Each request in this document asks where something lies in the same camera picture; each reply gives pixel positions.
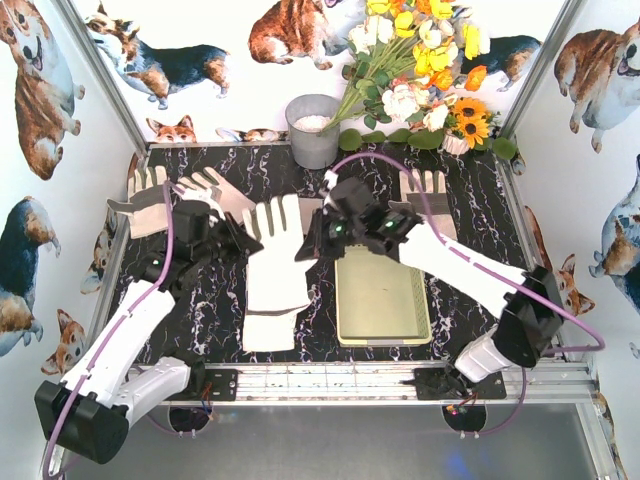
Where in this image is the far left white grey glove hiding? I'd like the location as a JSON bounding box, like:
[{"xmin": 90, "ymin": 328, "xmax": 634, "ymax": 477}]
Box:
[{"xmin": 107, "ymin": 166, "xmax": 168, "ymax": 239}]

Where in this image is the grey metal bucket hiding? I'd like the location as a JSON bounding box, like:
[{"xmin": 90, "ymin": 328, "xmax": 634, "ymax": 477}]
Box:
[{"xmin": 285, "ymin": 94, "xmax": 340, "ymax": 170}]

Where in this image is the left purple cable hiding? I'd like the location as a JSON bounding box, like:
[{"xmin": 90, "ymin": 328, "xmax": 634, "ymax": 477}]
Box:
[{"xmin": 41, "ymin": 180, "xmax": 201, "ymax": 477}]

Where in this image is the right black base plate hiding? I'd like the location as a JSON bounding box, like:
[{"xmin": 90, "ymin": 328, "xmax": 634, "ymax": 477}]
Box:
[{"xmin": 401, "ymin": 367, "xmax": 507, "ymax": 400}]

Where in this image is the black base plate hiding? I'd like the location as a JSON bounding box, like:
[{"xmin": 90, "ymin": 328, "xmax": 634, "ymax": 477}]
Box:
[
  {"xmin": 401, "ymin": 367, "xmax": 507, "ymax": 400},
  {"xmin": 166, "ymin": 368, "xmax": 239, "ymax": 402}
]

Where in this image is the pale green plastic storage basket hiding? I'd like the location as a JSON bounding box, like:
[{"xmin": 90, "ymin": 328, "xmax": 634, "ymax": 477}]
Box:
[{"xmin": 335, "ymin": 245, "xmax": 432, "ymax": 347}]

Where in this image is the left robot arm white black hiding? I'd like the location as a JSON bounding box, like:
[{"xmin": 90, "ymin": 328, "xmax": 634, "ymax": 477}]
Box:
[{"xmin": 34, "ymin": 200, "xmax": 263, "ymax": 465}]

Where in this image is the artificial flower bouquet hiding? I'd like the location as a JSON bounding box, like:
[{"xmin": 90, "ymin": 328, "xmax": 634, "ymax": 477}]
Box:
[{"xmin": 324, "ymin": 1, "xmax": 490, "ymax": 130}]

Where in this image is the beige work glove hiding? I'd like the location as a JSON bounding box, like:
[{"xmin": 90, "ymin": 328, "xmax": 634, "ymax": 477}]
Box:
[{"xmin": 176, "ymin": 167, "xmax": 255, "ymax": 224}]

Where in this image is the small sunflower pot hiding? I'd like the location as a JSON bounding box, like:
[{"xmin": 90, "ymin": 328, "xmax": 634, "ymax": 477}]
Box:
[{"xmin": 441, "ymin": 97, "xmax": 501, "ymax": 156}]

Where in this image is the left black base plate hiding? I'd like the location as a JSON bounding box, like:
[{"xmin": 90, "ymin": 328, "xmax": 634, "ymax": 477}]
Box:
[{"xmin": 166, "ymin": 368, "xmax": 239, "ymax": 402}]

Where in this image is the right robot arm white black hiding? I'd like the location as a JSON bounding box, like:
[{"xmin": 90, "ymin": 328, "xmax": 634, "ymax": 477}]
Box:
[{"xmin": 296, "ymin": 172, "xmax": 564, "ymax": 383}]

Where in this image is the horizontal white grey work glove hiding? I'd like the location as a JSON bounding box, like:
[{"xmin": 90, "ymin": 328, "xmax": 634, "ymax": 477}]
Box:
[{"xmin": 299, "ymin": 197, "xmax": 324, "ymax": 232}]

